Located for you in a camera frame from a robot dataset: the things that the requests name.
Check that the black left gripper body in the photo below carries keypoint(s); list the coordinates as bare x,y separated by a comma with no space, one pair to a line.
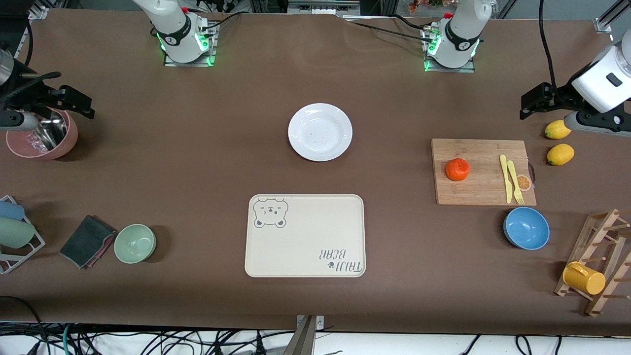
561,96

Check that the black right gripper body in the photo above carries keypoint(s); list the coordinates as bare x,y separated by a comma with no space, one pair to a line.
24,96

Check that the orange mandarin fruit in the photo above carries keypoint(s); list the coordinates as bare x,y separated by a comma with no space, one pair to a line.
457,169

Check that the white round plate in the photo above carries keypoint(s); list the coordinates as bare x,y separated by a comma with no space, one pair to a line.
320,132

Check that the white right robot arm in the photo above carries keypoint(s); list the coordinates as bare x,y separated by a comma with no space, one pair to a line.
172,29

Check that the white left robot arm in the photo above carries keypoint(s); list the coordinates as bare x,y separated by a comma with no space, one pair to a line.
461,34

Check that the yellow lemon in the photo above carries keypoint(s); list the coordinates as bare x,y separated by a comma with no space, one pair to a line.
560,154
558,129

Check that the pink bowl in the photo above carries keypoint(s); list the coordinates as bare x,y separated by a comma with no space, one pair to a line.
66,140

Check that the metal scoop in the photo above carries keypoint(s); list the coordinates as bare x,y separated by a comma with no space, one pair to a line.
52,133

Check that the clear ice cube pile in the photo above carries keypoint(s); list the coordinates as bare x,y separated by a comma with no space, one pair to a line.
33,144

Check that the yellow plastic fork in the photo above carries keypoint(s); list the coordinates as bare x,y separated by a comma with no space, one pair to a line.
513,175

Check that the orange slice piece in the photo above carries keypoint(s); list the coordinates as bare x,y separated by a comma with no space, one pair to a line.
524,183

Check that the yellow plastic knife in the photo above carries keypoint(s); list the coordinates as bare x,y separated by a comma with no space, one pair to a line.
506,182

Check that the wooden cutting board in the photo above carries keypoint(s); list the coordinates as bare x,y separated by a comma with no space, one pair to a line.
480,182

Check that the blue bowl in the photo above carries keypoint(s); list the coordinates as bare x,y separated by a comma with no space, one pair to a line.
526,228

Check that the blue cup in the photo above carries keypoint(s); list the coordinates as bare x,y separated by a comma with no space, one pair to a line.
10,210

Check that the dark grey folded cloth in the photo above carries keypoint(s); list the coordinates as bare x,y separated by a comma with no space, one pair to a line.
84,239

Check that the pink folded cloth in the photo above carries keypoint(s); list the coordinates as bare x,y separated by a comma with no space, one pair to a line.
104,247

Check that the pale green cup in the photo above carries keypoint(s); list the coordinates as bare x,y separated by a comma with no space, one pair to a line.
15,232

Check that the wooden mug rack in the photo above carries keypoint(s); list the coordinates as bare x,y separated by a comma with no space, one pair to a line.
589,241

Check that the light green bowl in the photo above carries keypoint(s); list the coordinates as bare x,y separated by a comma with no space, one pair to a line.
135,243

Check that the yellow mug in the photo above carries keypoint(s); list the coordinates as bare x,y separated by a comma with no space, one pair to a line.
584,278

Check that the brown table cover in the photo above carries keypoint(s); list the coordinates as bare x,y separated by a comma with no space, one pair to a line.
315,74

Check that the cream bear print tray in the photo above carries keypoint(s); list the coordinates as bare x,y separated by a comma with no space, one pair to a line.
305,236

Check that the metal corner bracket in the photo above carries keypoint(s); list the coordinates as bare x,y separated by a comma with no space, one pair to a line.
39,13
604,25

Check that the aluminium frame beam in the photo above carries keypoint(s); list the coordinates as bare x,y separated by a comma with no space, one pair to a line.
320,6

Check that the metal table edge bracket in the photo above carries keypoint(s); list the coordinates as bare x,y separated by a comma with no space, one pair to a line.
319,323

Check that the dark camera pole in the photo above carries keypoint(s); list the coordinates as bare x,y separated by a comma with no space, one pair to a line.
301,340

